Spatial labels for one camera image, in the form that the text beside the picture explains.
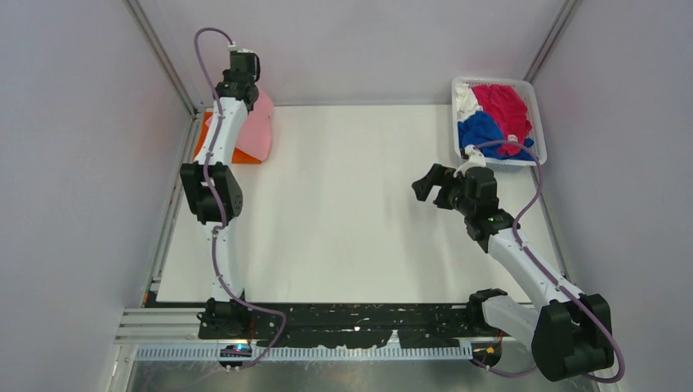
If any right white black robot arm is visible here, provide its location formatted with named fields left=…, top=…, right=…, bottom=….
left=411, top=163, right=616, bottom=381

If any white slotted cable duct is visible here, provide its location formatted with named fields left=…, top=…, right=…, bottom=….
left=135, top=344, right=472, bottom=362

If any folded orange t shirt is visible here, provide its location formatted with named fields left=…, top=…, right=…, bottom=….
left=192, top=109, right=262, bottom=164

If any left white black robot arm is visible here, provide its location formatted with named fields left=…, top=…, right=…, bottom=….
left=180, top=50, right=261, bottom=338

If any aluminium frame rail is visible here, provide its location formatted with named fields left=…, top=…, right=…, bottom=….
left=123, top=0, right=203, bottom=116

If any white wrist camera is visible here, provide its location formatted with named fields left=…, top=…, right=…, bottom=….
left=454, top=145, right=486, bottom=178
left=227, top=43, right=255, bottom=54

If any white plastic basket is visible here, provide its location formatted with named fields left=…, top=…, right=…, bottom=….
left=451, top=77, right=547, bottom=172

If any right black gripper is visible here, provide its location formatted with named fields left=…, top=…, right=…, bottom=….
left=412, top=163, right=476, bottom=216

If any blue t shirt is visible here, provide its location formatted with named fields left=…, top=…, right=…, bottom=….
left=457, top=111, right=533, bottom=162

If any white t shirt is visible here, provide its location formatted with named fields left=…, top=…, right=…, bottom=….
left=454, top=83, right=483, bottom=122

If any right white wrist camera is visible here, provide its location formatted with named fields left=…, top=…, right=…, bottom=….
left=454, top=145, right=486, bottom=178

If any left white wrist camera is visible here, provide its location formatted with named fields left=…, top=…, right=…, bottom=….
left=227, top=43, right=255, bottom=54

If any pink t shirt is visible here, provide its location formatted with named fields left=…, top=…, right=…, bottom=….
left=235, top=88, right=275, bottom=162

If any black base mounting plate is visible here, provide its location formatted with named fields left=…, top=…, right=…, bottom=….
left=197, top=300, right=500, bottom=349

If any magenta t shirt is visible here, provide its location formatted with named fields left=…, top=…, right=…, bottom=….
left=472, top=84, right=534, bottom=148

